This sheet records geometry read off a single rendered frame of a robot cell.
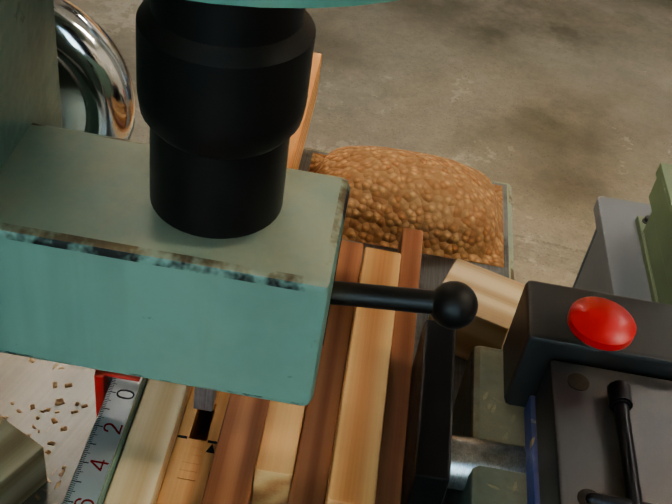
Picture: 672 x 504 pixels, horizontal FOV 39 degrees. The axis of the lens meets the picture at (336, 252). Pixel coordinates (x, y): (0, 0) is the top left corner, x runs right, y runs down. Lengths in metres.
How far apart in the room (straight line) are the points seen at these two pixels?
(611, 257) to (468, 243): 0.64
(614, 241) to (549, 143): 1.21
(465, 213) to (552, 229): 1.57
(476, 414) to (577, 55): 2.49
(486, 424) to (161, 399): 0.15
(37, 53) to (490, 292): 0.29
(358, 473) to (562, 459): 0.08
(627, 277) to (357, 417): 0.84
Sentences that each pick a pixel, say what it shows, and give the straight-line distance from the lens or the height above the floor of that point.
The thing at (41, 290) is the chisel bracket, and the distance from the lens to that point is 0.38.
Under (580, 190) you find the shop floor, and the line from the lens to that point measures 2.35.
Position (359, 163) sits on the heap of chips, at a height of 0.93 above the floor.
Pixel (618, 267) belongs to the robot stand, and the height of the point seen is 0.55.
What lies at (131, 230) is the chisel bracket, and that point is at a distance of 0.36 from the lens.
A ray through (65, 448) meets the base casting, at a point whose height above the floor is 0.80.
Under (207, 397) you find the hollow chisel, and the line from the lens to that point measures 0.45.
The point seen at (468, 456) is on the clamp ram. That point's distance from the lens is 0.45.
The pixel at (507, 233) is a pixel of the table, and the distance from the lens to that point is 0.67.
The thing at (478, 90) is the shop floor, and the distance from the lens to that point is 2.62.
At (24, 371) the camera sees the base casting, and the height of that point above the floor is 0.80.
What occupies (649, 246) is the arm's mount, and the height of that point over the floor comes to 0.57.
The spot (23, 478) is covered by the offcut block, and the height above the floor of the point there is 0.82.
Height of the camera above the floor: 1.31
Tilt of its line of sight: 41 degrees down
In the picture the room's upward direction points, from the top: 10 degrees clockwise
